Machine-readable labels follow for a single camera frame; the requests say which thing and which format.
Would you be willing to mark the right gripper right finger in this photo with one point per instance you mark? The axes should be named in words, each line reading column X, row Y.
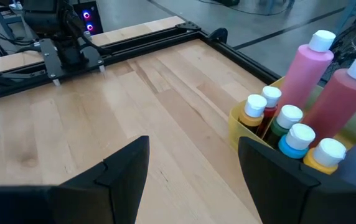
column 277, row 186

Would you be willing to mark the black computer pink lights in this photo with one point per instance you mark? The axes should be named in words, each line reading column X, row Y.
column 87, row 18

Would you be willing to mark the black frame clamp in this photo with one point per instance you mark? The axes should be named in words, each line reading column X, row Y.
column 219, row 34

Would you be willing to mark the small blue paint bottle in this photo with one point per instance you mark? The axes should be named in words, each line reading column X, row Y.
column 297, row 138

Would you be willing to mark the small red paint bottle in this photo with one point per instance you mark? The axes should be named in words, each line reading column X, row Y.
column 271, row 95

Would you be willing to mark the black floor fan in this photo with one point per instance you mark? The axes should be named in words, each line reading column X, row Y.
column 355, row 40

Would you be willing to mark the black aluminium table frame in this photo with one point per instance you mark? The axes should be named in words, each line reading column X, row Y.
column 153, row 43

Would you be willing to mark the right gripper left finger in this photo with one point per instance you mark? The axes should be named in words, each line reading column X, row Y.
column 109, row 193

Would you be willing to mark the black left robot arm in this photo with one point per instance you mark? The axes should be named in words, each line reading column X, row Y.
column 72, row 56

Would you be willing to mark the translucent yellow plastic tray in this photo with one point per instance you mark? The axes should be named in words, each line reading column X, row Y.
column 237, row 130

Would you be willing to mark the large pink paint bottle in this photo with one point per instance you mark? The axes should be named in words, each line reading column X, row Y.
column 305, row 71

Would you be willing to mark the small green paint bottle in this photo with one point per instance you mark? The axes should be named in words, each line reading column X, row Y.
column 287, row 118

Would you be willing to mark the small yellow paint bottle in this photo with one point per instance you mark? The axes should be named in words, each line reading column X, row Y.
column 327, row 154

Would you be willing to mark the large red paint bottle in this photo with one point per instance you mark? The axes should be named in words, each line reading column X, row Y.
column 340, row 102

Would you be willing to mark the small orange paint bottle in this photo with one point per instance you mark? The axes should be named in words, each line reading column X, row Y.
column 254, row 107

